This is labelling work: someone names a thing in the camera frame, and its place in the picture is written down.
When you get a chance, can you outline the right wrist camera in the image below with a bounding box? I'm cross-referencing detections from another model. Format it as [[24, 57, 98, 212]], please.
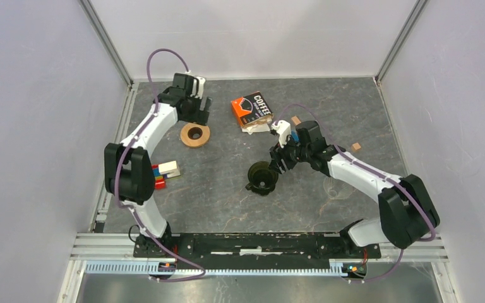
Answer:
[[270, 120, 291, 148]]

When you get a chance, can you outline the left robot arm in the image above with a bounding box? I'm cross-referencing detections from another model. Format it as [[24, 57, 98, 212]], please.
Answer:
[[104, 73, 212, 258]]

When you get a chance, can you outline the clear glass dripper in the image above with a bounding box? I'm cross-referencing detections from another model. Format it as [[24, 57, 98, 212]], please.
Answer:
[[323, 177, 356, 200]]

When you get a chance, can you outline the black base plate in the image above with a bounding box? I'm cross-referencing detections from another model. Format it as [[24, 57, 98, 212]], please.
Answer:
[[133, 232, 381, 271]]

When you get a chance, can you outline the coffee filter box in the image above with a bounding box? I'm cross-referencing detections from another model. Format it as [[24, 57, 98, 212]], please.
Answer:
[[231, 92, 274, 128]]

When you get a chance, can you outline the red blue block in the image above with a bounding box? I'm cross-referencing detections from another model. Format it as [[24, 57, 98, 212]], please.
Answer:
[[291, 131, 299, 142]]

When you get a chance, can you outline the wooden ring holder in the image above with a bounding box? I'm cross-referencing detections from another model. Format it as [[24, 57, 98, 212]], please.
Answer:
[[180, 123, 211, 148]]

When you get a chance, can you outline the small wooden cube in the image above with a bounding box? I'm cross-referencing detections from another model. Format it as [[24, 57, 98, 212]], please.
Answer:
[[350, 143, 361, 153]]

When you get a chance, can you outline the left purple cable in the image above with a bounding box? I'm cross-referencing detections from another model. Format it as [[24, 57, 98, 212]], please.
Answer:
[[114, 48, 207, 283]]

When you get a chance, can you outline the long wooden block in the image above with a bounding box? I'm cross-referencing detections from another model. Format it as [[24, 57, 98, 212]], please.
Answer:
[[291, 116, 301, 126]]

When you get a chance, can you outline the purple cable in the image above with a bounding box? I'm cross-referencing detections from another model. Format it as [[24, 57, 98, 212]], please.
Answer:
[[114, 48, 207, 283], [273, 104, 438, 284]]

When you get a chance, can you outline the white paper filter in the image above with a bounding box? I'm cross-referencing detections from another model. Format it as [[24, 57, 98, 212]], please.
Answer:
[[241, 123, 270, 134]]

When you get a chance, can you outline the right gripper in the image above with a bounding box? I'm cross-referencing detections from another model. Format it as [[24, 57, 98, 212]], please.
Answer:
[[268, 132, 311, 175]]

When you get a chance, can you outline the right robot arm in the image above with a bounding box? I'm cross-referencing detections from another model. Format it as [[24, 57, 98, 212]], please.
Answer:
[[269, 120, 440, 258]]

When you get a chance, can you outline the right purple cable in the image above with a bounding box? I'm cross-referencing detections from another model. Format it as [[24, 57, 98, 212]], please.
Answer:
[[273, 104, 438, 284]]

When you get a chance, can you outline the aluminium frame rail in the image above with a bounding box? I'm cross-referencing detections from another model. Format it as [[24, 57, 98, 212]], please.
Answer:
[[57, 80, 140, 302]]

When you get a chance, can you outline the colourful block stack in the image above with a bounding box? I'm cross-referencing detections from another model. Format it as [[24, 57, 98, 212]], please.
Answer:
[[151, 160, 181, 190]]

